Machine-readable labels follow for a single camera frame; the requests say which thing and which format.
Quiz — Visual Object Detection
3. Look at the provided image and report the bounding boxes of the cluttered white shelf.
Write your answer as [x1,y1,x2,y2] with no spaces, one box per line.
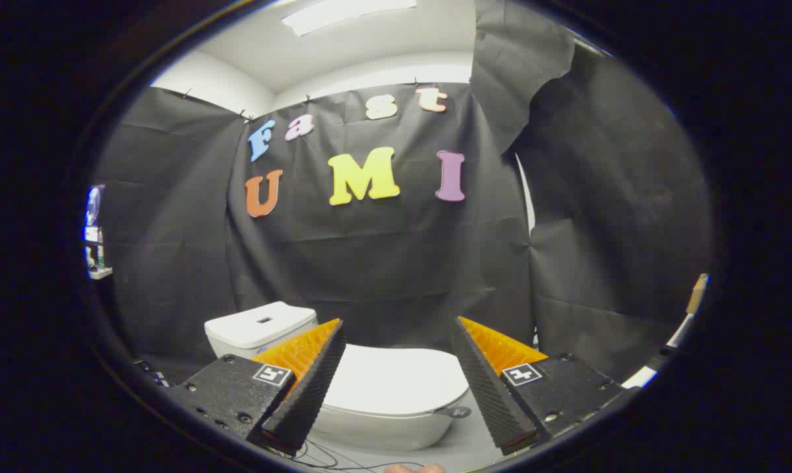
[83,185,114,281]

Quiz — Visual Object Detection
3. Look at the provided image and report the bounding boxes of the thin black floor cables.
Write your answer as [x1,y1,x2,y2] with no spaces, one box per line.
[265,439,429,471]

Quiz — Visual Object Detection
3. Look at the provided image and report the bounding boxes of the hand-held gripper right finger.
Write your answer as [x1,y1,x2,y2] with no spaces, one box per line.
[450,316,636,456]

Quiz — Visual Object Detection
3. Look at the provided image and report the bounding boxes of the wooden block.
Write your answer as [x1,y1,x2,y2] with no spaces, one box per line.
[686,273,710,315]

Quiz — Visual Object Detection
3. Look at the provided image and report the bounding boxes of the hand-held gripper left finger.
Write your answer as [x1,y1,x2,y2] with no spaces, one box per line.
[170,319,347,457]

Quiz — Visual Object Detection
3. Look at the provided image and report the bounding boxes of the ceiling light panel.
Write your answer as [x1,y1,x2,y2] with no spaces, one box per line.
[281,0,418,37]

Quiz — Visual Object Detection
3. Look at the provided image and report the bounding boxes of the white panel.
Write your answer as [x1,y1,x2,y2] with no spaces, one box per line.
[622,314,695,390]

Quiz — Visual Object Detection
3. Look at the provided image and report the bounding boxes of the white toilet lid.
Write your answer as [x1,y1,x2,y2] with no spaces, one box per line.
[322,344,473,420]

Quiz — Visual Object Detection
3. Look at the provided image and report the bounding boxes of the white toilet bowl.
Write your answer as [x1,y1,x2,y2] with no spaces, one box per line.
[309,393,469,453]

